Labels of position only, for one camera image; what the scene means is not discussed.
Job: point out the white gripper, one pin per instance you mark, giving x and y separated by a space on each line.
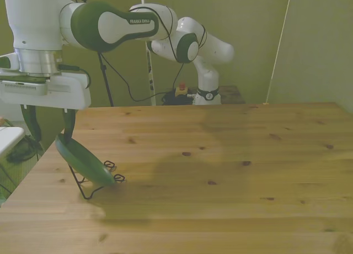
69 91

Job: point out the green round plate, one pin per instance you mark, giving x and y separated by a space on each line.
82 161

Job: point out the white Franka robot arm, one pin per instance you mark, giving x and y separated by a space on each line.
36 22

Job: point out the white folding table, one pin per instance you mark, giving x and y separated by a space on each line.
8 138

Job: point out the black tripod stand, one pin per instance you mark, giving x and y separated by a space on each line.
106 77

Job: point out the white partition edge strip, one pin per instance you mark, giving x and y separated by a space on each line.
150 80

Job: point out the yellow emergency stop button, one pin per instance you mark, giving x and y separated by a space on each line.
182 90

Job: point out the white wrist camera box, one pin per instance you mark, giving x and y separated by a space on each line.
22 88

